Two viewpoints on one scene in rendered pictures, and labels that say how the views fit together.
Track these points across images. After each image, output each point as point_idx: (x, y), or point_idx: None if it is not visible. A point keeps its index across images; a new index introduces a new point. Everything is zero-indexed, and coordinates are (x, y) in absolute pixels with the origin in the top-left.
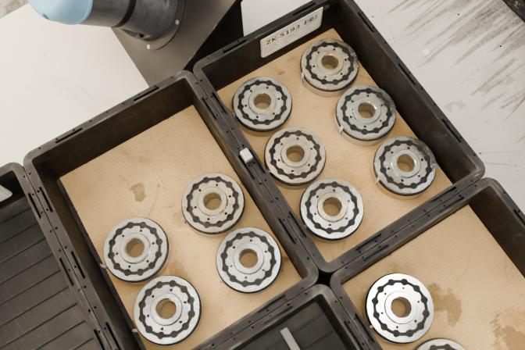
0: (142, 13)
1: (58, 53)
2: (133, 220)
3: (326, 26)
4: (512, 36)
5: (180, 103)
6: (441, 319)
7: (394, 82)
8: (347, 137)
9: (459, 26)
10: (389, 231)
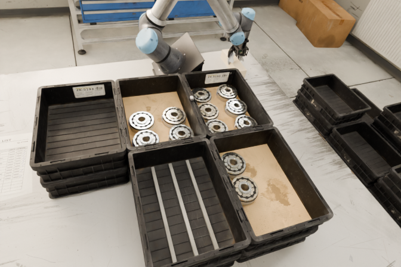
0: (169, 61)
1: (133, 75)
2: (144, 112)
3: (229, 83)
4: (295, 113)
5: (172, 87)
6: (247, 174)
7: (248, 98)
8: (227, 112)
9: (276, 105)
10: (235, 130)
